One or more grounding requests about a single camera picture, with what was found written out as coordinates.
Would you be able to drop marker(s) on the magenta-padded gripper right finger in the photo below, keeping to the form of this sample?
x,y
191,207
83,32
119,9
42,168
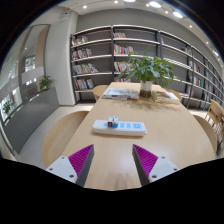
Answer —
x,y
161,166

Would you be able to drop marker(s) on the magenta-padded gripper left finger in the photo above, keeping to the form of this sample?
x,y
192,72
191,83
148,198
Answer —
x,y
63,166

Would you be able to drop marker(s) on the light wooden round-back chair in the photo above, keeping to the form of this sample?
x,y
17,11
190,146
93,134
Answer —
x,y
99,91
176,95
208,131
60,133

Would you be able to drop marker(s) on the white power strip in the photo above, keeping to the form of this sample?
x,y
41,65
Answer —
x,y
130,128

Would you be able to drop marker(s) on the yellow-green cover book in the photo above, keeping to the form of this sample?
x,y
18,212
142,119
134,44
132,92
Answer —
x,y
165,96

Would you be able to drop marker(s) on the white cover book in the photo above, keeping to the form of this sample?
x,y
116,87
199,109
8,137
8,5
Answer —
x,y
120,93

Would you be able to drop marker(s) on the small green floor plant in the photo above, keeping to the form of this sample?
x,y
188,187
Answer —
x,y
46,82

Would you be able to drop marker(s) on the green potted plant white pot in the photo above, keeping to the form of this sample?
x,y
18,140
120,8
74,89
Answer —
x,y
148,70

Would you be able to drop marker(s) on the grey shelf unit with books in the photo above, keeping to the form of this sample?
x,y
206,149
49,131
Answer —
x,y
96,50

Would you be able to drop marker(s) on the ceiling spot lights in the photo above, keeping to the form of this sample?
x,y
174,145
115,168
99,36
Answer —
x,y
155,4

